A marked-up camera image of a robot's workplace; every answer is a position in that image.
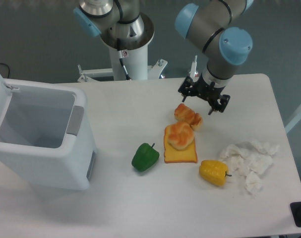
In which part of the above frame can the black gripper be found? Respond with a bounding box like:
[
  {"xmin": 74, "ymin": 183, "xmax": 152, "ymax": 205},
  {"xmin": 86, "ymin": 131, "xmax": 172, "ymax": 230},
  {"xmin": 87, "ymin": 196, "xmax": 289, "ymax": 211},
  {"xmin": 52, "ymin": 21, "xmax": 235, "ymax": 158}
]
[{"xmin": 178, "ymin": 72, "xmax": 231, "ymax": 115}]

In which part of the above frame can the oblong twisted bread roll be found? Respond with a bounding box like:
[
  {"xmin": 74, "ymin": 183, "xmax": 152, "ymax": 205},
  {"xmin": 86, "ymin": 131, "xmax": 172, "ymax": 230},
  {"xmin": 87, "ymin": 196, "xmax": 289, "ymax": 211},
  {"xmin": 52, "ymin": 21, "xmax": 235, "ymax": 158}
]
[{"xmin": 174, "ymin": 103, "xmax": 203, "ymax": 130}]

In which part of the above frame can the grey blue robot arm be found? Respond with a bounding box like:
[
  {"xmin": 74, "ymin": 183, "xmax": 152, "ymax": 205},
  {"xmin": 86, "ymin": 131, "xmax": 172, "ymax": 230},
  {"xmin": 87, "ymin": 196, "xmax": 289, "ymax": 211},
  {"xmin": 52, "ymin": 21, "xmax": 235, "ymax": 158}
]
[{"xmin": 73, "ymin": 0, "xmax": 253, "ymax": 112}]

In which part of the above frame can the round twisted bread bun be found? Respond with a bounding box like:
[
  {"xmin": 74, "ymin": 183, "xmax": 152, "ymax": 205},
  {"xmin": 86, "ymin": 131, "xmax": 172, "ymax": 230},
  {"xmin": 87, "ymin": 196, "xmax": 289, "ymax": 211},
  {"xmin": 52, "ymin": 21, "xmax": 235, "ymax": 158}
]
[{"xmin": 166, "ymin": 121, "xmax": 194, "ymax": 150}]

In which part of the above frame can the square toast bread slice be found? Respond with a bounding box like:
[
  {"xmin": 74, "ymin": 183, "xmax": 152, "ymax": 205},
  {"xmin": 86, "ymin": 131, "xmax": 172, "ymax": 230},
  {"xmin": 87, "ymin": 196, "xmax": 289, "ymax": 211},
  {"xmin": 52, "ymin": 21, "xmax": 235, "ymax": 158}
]
[{"xmin": 164, "ymin": 124, "xmax": 198, "ymax": 164}]

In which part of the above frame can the yellow bell pepper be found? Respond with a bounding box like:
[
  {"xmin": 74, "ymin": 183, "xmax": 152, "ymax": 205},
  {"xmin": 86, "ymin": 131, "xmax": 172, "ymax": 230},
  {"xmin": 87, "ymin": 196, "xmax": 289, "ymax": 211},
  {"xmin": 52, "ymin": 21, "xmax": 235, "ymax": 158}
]
[{"xmin": 199, "ymin": 160, "xmax": 232, "ymax": 186}]

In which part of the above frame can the crumpled white tissue paper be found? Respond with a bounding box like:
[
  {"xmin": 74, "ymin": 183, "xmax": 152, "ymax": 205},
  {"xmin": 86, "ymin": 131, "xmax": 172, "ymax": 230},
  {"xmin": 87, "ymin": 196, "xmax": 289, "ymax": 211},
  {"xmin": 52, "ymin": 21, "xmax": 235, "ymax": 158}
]
[{"xmin": 218, "ymin": 139, "xmax": 280, "ymax": 199}]

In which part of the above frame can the green bell pepper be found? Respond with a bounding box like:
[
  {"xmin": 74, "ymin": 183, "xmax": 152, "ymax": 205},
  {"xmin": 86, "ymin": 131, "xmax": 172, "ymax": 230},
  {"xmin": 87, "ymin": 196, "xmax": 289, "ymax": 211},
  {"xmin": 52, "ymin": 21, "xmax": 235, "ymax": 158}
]
[{"xmin": 131, "ymin": 143, "xmax": 160, "ymax": 172}]

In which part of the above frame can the white trash bin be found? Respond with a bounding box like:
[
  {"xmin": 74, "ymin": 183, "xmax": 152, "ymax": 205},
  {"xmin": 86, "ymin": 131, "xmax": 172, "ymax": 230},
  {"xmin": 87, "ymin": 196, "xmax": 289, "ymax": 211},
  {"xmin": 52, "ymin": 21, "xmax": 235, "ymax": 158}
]
[{"xmin": 0, "ymin": 79, "xmax": 97, "ymax": 190}]

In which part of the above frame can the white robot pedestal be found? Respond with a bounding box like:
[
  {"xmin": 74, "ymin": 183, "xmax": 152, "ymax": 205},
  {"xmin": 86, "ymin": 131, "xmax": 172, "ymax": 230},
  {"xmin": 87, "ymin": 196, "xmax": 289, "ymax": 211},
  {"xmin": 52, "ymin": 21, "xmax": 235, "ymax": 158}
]
[{"xmin": 77, "ymin": 47, "xmax": 200, "ymax": 83}]

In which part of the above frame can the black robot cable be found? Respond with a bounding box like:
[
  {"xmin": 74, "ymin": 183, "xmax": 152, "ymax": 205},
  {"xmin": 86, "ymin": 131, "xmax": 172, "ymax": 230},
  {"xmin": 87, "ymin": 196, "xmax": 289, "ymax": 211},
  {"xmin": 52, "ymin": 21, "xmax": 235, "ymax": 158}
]
[{"xmin": 116, "ymin": 37, "xmax": 132, "ymax": 81}]

